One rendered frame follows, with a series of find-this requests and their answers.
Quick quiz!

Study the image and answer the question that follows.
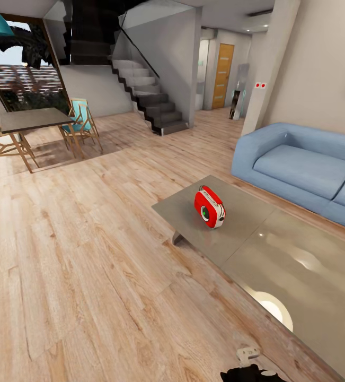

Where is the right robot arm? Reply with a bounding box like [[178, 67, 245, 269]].
[[220, 346, 285, 382]]

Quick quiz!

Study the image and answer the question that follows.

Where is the radio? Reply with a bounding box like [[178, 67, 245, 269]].
[[194, 186, 226, 228]]

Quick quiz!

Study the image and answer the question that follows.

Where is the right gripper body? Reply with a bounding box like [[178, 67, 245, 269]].
[[228, 364, 259, 382]]

